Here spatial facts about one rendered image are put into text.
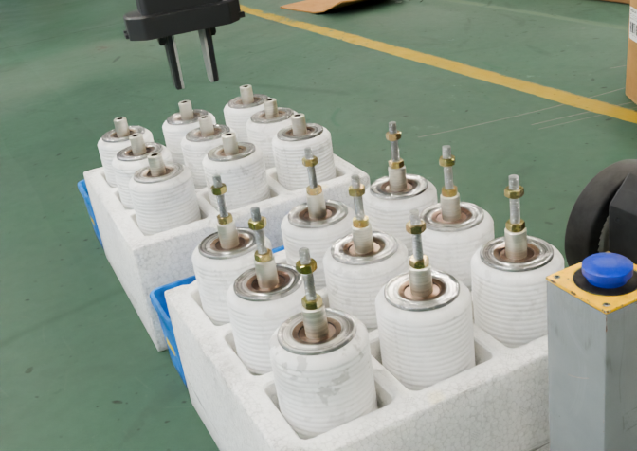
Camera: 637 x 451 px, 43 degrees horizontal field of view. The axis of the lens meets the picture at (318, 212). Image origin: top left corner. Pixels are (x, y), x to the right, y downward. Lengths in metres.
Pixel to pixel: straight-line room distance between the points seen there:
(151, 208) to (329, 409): 0.55
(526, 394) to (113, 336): 0.72
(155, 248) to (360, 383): 0.51
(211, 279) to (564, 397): 0.42
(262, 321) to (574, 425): 0.32
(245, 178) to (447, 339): 0.54
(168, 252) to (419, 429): 0.55
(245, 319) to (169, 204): 0.40
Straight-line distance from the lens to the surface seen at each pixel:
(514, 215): 0.85
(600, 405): 0.72
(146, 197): 1.21
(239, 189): 1.24
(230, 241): 0.96
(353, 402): 0.77
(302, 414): 0.78
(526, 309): 0.86
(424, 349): 0.80
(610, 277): 0.68
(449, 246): 0.93
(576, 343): 0.71
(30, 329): 1.45
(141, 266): 1.20
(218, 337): 0.93
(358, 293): 0.89
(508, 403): 0.85
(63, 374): 1.30
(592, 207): 1.18
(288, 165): 1.28
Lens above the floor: 0.67
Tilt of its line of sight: 25 degrees down
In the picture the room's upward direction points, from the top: 8 degrees counter-clockwise
